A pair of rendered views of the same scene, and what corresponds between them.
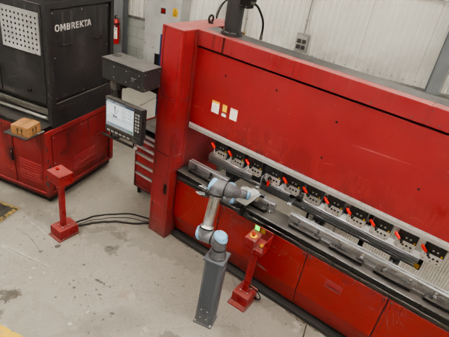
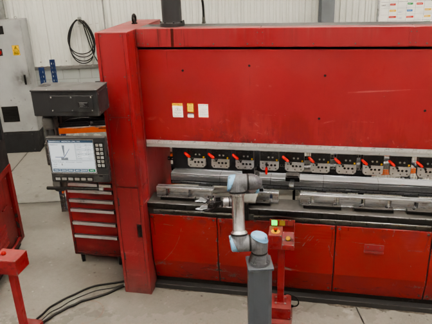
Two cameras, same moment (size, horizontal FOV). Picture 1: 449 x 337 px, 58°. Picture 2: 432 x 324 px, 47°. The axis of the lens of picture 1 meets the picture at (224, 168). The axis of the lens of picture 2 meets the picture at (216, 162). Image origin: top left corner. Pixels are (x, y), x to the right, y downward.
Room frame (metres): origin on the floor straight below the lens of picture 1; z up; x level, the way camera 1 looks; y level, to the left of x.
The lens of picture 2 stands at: (-0.20, 1.21, 2.76)
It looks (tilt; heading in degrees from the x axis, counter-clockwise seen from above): 22 degrees down; 340
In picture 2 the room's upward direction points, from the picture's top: 2 degrees counter-clockwise
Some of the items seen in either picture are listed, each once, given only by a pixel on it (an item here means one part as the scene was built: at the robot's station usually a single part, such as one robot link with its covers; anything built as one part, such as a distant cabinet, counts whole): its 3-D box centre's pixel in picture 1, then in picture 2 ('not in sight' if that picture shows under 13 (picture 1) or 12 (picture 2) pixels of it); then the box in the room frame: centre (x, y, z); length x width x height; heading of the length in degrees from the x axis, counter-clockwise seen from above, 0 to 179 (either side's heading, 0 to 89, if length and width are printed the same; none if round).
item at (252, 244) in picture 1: (258, 240); (281, 234); (2.87, -0.41, 0.75); 0.20 x 0.16 x 0.18; 60
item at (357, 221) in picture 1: (358, 214); (372, 163); (2.78, -1.14, 1.26); 0.15 x 0.09 x 0.17; 58
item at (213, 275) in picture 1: (211, 289); (259, 307); (2.55, -0.07, 0.39); 0.18 x 0.18 x 0.77; 73
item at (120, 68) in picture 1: (129, 105); (76, 140); (3.56, 0.99, 1.53); 0.51 x 0.25 x 0.85; 63
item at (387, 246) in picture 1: (303, 201); (298, 181); (3.34, -0.82, 0.93); 2.30 x 0.14 x 0.10; 58
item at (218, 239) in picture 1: (219, 240); (258, 242); (2.55, -0.06, 0.94); 0.13 x 0.12 x 0.14; 72
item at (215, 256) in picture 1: (218, 251); (259, 256); (2.55, -0.07, 0.82); 0.15 x 0.15 x 0.10
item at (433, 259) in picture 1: (433, 251); not in sight; (2.46, -1.65, 1.26); 0.15 x 0.09 x 0.17; 58
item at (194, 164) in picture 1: (208, 172); (185, 191); (3.58, 0.15, 0.92); 0.50 x 0.06 x 0.10; 58
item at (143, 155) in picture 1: (162, 160); (103, 209); (4.38, 0.78, 0.50); 0.50 x 0.50 x 1.00; 58
